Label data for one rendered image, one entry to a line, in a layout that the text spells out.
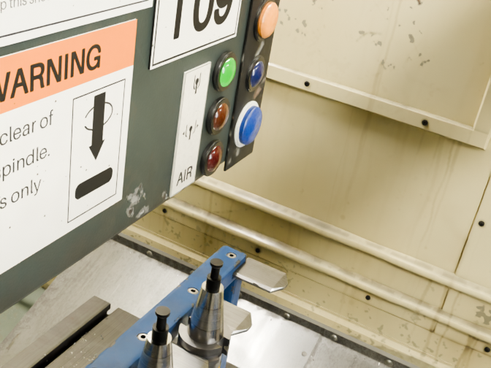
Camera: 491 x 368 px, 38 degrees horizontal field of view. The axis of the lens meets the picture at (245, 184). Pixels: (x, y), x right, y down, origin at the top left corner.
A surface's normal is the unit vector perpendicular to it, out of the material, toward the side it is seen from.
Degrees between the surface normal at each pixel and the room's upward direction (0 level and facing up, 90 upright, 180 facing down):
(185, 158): 90
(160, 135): 90
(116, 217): 90
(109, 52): 90
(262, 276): 0
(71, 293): 24
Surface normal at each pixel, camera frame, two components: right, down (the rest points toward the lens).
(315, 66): -0.46, 0.36
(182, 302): 0.16, -0.87
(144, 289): -0.04, -0.65
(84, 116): 0.88, 0.34
